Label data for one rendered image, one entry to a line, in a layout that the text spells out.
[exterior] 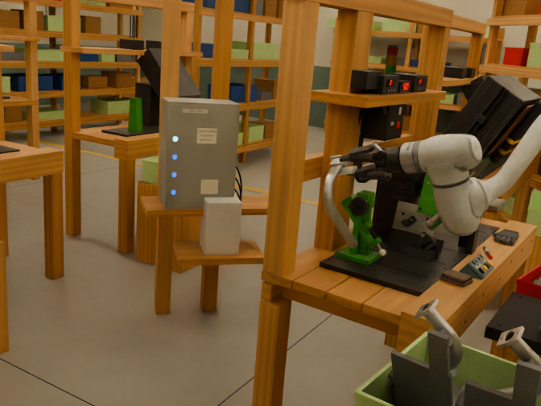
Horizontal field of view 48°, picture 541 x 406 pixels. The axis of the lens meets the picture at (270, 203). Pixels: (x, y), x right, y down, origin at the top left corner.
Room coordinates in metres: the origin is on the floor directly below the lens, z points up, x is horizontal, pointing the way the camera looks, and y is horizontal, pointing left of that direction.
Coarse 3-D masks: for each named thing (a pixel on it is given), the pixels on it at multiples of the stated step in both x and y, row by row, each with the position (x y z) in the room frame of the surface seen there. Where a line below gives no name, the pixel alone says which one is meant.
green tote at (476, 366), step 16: (416, 352) 1.49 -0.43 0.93; (464, 352) 1.48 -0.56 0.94; (480, 352) 1.46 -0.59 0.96; (384, 368) 1.34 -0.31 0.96; (464, 368) 1.48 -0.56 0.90; (480, 368) 1.45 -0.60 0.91; (496, 368) 1.43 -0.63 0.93; (512, 368) 1.41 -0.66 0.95; (368, 384) 1.26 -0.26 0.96; (384, 384) 1.33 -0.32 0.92; (464, 384) 1.47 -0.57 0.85; (496, 384) 1.43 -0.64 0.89; (512, 384) 1.40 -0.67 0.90; (368, 400) 1.20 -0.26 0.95; (384, 400) 1.34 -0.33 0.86
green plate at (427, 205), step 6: (426, 174) 2.47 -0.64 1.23; (426, 180) 2.46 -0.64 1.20; (426, 186) 2.46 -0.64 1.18; (432, 186) 2.44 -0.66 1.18; (426, 192) 2.45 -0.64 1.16; (432, 192) 2.43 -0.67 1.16; (420, 198) 2.45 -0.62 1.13; (426, 198) 2.44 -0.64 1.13; (432, 198) 2.43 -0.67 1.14; (420, 204) 2.44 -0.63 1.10; (426, 204) 2.43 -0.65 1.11; (432, 204) 2.42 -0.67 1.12; (420, 210) 2.43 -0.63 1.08; (426, 210) 2.42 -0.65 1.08; (432, 210) 2.41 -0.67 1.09
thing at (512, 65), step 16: (496, 0) 6.44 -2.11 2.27; (512, 0) 6.29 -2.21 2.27; (528, 0) 6.01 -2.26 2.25; (496, 16) 6.40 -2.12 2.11; (512, 16) 6.11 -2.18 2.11; (528, 16) 5.85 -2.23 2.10; (496, 32) 6.42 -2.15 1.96; (528, 32) 6.54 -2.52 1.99; (512, 48) 6.05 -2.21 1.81; (528, 48) 5.88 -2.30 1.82; (480, 64) 6.47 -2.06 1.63; (496, 64) 6.25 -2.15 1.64; (512, 64) 6.01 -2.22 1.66; (528, 64) 5.75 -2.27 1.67; (512, 208) 5.62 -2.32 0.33
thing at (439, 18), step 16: (304, 0) 2.07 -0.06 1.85; (320, 0) 2.15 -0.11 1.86; (336, 0) 2.24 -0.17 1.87; (352, 0) 2.34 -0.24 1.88; (368, 0) 2.46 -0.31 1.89; (384, 0) 2.58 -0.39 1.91; (400, 0) 2.72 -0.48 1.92; (416, 0) 2.88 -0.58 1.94; (384, 16) 2.70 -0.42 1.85; (400, 16) 2.74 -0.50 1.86; (416, 16) 2.90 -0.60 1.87; (432, 16) 3.07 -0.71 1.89; (448, 16) 3.27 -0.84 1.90
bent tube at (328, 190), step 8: (336, 168) 1.80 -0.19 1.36; (328, 176) 1.77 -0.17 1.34; (336, 176) 1.78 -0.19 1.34; (328, 184) 1.75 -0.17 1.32; (328, 192) 1.74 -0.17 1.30; (328, 200) 1.74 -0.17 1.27; (328, 208) 1.74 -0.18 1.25; (336, 208) 1.75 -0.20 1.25; (336, 216) 1.74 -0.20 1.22; (336, 224) 1.76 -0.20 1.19; (344, 224) 1.76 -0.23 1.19; (344, 232) 1.77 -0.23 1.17; (352, 240) 1.79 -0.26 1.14
